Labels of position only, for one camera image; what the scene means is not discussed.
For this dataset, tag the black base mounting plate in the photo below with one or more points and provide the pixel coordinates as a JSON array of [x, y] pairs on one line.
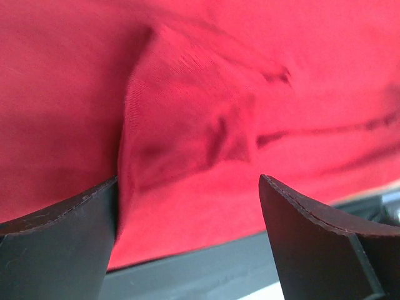
[[242, 269]]

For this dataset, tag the red t-shirt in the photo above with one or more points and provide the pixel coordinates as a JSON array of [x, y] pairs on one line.
[[188, 103]]

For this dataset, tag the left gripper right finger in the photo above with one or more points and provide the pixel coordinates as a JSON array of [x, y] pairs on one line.
[[324, 252]]

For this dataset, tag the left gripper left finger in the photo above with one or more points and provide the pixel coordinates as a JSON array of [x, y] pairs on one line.
[[63, 250]]

